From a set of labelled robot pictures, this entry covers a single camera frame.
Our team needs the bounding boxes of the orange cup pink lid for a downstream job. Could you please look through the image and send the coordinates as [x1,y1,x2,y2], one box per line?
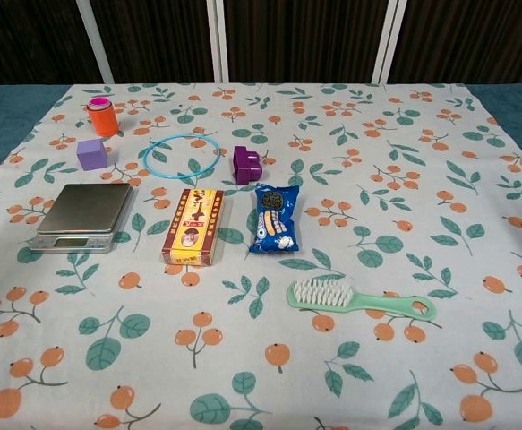
[86,95,121,138]

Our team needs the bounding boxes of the dark folding screen white frames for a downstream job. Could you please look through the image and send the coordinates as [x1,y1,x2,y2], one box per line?
[0,0,522,87]

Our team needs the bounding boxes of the digital kitchen scale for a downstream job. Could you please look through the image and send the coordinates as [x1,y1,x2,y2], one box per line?
[30,182,134,254]

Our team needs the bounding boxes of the blue cookie packet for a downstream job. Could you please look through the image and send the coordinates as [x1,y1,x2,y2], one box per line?
[247,182,301,255]

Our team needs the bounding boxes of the floral print tablecloth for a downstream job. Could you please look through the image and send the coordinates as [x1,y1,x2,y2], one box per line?
[0,82,522,430]

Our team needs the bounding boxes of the green scrub brush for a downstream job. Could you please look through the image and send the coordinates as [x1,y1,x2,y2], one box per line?
[286,277,437,321]

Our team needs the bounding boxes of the lavender cube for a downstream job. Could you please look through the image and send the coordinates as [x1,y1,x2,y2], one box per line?
[76,138,107,172]

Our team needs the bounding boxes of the dark purple toy block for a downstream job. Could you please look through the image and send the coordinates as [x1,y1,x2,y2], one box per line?
[232,145,266,186]

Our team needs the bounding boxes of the orange snack box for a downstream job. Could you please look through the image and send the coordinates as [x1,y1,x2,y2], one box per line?
[160,187,226,266]

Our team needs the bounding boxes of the thin blue ring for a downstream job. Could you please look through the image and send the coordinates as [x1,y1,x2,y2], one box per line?
[142,133,221,180]

